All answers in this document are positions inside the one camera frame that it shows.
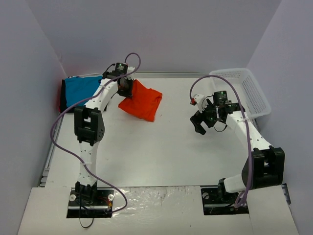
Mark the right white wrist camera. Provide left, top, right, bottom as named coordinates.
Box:
left=190, top=94, right=208, bottom=112

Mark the orange t shirt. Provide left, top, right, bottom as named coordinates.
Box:
left=118, top=80, right=162, bottom=122

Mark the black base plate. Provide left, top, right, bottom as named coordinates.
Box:
left=201, top=186, right=249, bottom=215
left=67, top=188, right=114, bottom=218

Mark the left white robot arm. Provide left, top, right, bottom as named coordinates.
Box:
left=74, top=63, right=135, bottom=205

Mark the white plastic basket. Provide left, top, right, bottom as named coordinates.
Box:
left=210, top=68, right=271, bottom=119

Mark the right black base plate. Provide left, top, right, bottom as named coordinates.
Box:
left=201, top=186, right=249, bottom=215

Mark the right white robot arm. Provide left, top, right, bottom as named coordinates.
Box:
left=190, top=91, right=285, bottom=202

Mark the black folded t shirt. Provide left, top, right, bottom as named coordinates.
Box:
left=59, top=77, right=111, bottom=114

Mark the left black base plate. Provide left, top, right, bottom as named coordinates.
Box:
left=67, top=188, right=114, bottom=218

